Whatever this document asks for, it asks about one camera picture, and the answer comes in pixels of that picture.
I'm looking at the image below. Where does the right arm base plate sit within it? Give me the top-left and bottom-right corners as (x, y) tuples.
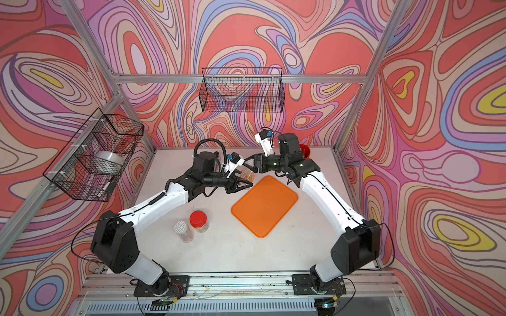
(286, 273), (347, 297)

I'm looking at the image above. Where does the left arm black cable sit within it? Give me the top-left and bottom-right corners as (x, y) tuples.
(192, 137), (228, 163)

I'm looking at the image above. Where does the black marker in basket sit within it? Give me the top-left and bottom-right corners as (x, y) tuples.
(102, 176), (117, 195)

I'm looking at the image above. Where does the red cup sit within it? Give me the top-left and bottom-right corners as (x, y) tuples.
(299, 144), (311, 159)

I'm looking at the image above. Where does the red lid jar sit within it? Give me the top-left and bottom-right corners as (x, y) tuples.
(189, 211), (209, 233)

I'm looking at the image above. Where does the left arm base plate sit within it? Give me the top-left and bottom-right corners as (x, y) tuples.
(130, 275), (191, 299)

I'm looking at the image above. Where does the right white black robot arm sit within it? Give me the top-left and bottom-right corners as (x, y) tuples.
(245, 130), (382, 291)

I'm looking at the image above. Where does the clear candy jar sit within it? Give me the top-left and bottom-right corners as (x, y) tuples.
(240, 168), (256, 182)

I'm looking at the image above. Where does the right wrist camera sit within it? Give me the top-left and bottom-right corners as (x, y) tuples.
(254, 129), (274, 157)

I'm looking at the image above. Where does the left black wire basket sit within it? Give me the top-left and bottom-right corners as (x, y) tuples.
(43, 109), (144, 202)

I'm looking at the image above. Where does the white roll in basket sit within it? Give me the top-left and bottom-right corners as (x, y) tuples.
(91, 151), (125, 175)

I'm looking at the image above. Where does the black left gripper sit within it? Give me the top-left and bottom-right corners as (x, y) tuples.
(202, 170), (252, 195)

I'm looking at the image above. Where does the orange plastic tray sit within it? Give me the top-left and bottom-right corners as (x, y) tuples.
(231, 176), (299, 238)

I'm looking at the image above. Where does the white lid jar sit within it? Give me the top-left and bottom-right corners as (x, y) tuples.
(173, 221), (194, 243)

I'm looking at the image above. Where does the black wire basket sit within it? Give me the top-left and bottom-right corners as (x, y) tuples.
(198, 66), (285, 113)
(43, 109), (144, 202)

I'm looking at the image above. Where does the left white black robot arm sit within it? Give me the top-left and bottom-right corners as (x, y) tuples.
(91, 151), (252, 296)

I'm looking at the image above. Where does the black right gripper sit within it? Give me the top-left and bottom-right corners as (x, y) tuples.
(241, 152), (288, 175)

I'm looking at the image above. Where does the back black wire basket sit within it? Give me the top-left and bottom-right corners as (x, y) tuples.
(198, 66), (285, 113)

